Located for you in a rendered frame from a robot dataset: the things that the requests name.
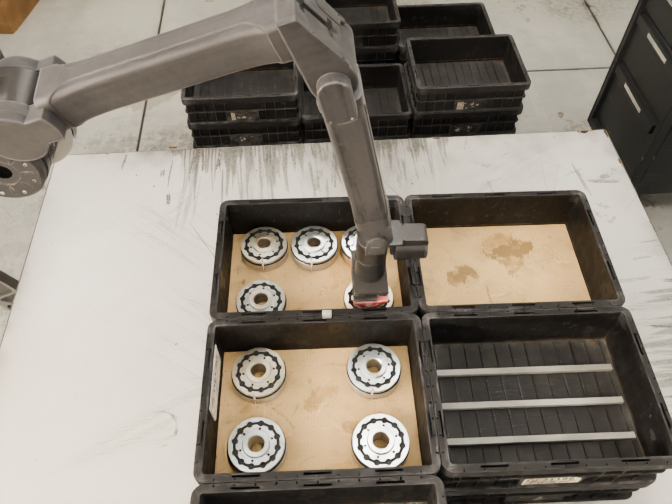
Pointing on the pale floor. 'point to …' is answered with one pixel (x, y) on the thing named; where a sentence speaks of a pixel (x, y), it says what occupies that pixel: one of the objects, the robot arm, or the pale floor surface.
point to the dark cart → (641, 98)
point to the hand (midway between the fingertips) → (367, 295)
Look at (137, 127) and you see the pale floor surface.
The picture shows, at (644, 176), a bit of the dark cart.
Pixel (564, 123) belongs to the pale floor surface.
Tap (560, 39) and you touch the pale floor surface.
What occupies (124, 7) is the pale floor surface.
